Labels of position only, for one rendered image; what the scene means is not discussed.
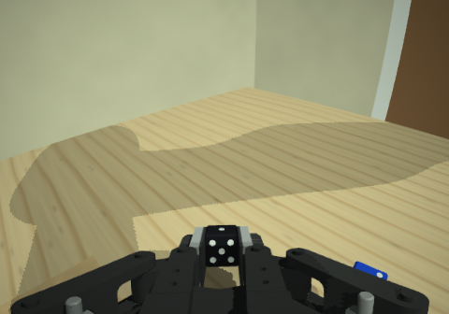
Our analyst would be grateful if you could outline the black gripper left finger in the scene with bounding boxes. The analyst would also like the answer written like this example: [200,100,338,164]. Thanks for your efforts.
[10,227,207,314]

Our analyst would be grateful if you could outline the black die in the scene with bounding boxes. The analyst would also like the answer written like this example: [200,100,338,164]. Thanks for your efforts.
[205,225,239,267]

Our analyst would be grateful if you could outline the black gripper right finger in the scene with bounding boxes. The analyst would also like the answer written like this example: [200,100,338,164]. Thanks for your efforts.
[237,226,429,314]

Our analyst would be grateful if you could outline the tan flat mat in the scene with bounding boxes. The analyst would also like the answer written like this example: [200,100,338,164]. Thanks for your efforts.
[0,256,100,314]

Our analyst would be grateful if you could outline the blue die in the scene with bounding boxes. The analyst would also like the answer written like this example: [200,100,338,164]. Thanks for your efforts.
[354,261,388,280]

